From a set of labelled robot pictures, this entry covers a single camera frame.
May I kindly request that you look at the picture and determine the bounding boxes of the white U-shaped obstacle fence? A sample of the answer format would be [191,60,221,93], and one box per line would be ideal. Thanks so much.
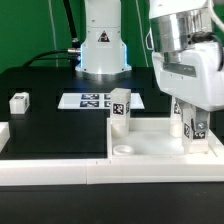
[0,119,224,186]

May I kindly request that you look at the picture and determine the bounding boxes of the white marker sheet with tags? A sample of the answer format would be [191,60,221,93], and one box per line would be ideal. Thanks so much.
[58,93,144,110]

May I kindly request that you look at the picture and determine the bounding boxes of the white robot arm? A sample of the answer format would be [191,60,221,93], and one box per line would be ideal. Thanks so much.
[76,0,224,132]

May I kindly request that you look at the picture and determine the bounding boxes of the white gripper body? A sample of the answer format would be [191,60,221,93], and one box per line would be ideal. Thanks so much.
[152,32,224,112]

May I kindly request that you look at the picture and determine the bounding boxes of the white thin cable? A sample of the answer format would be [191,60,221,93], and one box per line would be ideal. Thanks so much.
[47,0,60,68]

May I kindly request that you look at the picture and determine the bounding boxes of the white square table top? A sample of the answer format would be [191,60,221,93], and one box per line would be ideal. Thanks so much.
[107,118,224,165]

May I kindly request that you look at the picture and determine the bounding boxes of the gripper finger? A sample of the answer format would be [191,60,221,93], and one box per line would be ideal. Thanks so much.
[193,109,210,132]
[173,98,191,122]

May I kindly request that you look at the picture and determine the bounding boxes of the black cable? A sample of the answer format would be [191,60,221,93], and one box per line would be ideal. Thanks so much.
[23,0,82,68]

